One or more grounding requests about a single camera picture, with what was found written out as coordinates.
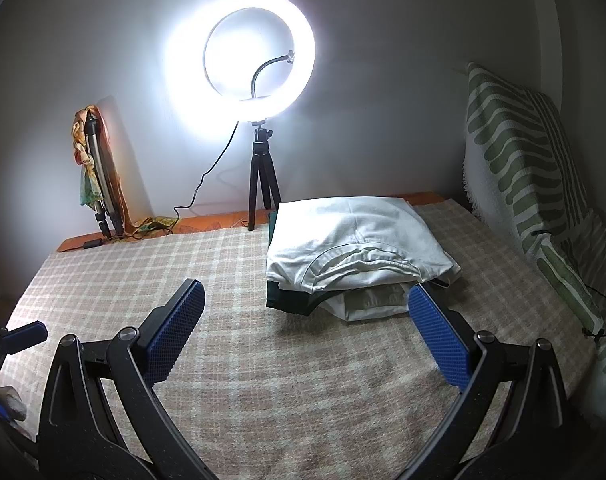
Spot black ring light cable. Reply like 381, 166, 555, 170
82, 122, 244, 250

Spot white t-shirt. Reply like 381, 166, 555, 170
265, 197, 462, 295

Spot green striped pillow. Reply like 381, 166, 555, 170
525, 210, 606, 407

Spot folded silver tripod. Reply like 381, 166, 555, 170
84, 115, 125, 239

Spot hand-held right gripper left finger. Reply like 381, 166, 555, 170
36, 279, 219, 480

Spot thin black cord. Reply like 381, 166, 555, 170
530, 230, 606, 347

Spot beige checked blanket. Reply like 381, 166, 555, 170
0, 200, 598, 480

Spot green striped white blanket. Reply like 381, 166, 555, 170
463, 62, 590, 257

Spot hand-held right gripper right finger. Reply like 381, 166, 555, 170
403, 284, 568, 480

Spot white ring light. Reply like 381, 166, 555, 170
167, 0, 317, 139

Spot green and white folded clothes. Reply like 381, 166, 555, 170
328, 280, 422, 322

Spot small black tripod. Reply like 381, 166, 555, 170
246, 122, 283, 231

